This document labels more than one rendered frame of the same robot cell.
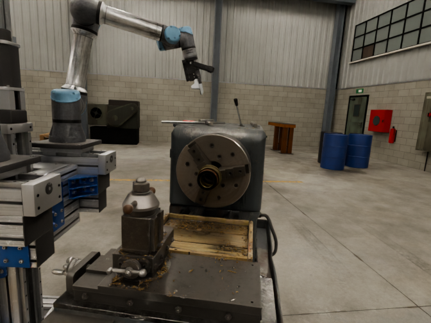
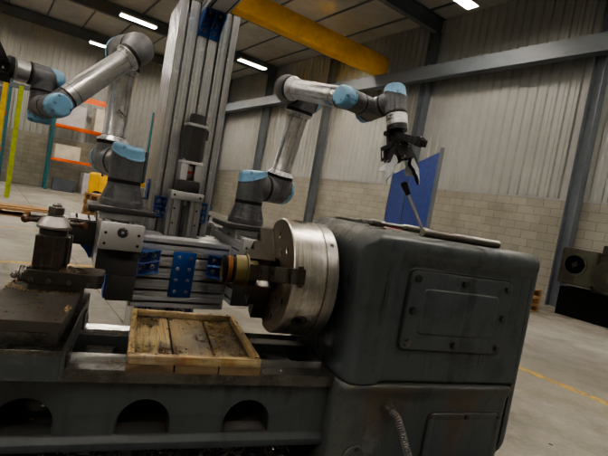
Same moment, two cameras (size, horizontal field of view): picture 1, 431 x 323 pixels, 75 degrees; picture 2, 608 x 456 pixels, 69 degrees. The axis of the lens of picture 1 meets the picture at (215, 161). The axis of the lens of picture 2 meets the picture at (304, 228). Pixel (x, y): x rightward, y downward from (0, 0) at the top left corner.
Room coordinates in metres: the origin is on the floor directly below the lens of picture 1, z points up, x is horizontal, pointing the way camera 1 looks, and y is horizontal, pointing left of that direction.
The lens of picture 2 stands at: (0.62, -1.09, 1.28)
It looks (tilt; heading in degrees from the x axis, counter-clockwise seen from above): 3 degrees down; 62
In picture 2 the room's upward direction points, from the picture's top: 10 degrees clockwise
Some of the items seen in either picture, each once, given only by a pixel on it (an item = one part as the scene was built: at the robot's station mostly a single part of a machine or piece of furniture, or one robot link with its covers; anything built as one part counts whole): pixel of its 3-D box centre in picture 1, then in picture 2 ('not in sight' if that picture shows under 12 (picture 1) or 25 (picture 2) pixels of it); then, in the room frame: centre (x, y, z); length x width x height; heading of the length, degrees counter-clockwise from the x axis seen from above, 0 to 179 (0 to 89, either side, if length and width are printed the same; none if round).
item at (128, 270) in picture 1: (145, 251); (59, 278); (0.61, 0.16, 0.99); 0.20 x 0.10 x 0.05; 173
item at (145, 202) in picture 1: (140, 198); (54, 222); (0.59, 0.16, 1.13); 0.08 x 0.08 x 0.03
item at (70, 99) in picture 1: (66, 104); (252, 185); (1.27, 0.68, 1.33); 0.13 x 0.12 x 0.14; 17
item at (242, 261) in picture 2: (208, 177); (239, 270); (1.03, 0.02, 1.08); 0.09 x 0.09 x 0.09; 83
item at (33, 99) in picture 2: not in sight; (42, 107); (0.48, 0.68, 1.46); 0.11 x 0.08 x 0.11; 112
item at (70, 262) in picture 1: (67, 266); not in sight; (0.61, 0.34, 0.95); 0.07 x 0.04 x 0.04; 83
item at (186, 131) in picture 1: (220, 158); (406, 294); (1.58, -0.03, 1.06); 0.59 x 0.48 x 0.39; 173
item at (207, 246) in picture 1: (202, 236); (189, 338); (0.93, 0.03, 0.89); 0.36 x 0.30 x 0.04; 83
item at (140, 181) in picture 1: (140, 184); (56, 209); (0.59, 0.16, 1.17); 0.04 x 0.04 x 0.03
